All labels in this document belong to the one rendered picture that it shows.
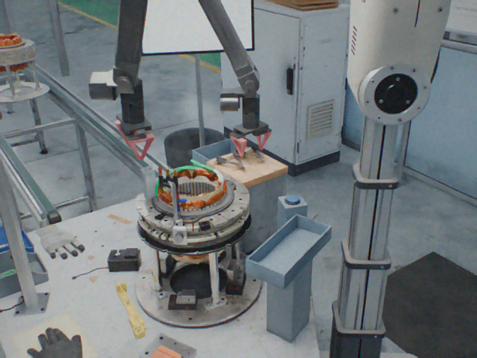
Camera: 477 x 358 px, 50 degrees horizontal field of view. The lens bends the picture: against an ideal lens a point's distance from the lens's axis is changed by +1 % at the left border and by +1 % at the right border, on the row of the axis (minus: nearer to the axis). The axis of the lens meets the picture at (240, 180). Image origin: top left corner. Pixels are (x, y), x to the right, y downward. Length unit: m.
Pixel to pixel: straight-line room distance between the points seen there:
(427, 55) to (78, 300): 1.17
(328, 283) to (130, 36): 2.03
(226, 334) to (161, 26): 1.42
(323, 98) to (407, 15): 2.70
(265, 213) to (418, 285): 1.43
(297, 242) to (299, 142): 2.46
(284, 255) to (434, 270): 1.84
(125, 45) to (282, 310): 0.77
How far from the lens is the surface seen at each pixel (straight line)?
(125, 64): 1.21
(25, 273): 1.60
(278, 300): 1.37
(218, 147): 1.86
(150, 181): 1.43
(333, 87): 3.86
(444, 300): 2.90
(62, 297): 1.68
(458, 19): 3.40
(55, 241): 1.89
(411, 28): 1.17
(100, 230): 1.95
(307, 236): 1.40
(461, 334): 2.74
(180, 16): 2.37
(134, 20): 1.12
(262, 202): 1.67
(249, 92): 1.58
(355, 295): 1.58
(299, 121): 3.73
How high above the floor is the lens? 1.81
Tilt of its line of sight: 28 degrees down
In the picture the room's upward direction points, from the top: 1 degrees counter-clockwise
